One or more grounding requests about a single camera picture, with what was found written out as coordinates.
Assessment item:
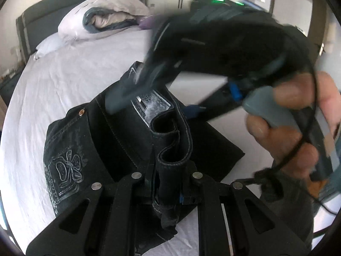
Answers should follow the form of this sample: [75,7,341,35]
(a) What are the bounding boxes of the person's right hand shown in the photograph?
[245,71,341,179]

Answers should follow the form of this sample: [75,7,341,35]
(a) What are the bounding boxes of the grey padded headboard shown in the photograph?
[15,0,148,62]

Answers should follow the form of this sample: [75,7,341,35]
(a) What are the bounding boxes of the white pillow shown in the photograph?
[33,33,70,60]

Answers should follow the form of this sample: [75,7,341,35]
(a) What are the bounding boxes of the brown door frame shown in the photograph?
[309,0,330,55]

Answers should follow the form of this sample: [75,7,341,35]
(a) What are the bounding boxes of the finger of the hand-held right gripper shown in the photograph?
[184,81,246,121]
[104,59,171,114]

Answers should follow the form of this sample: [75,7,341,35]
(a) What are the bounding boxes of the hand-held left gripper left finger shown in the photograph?
[25,172,157,256]

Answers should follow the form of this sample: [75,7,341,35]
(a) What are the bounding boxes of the folded white and blue duvet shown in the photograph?
[58,0,153,44]

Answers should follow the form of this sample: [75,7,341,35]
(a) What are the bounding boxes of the black cable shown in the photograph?
[234,24,339,215]

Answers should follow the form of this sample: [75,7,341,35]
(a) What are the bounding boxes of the purple pillow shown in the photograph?
[139,15,158,30]

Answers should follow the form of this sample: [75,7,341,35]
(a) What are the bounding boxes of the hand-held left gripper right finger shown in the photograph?
[181,171,313,256]

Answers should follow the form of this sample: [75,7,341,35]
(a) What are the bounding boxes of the blue-grey nightstand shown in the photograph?
[0,69,26,105]

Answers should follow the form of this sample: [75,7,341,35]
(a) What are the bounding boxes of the black denim pants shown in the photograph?
[43,61,246,255]

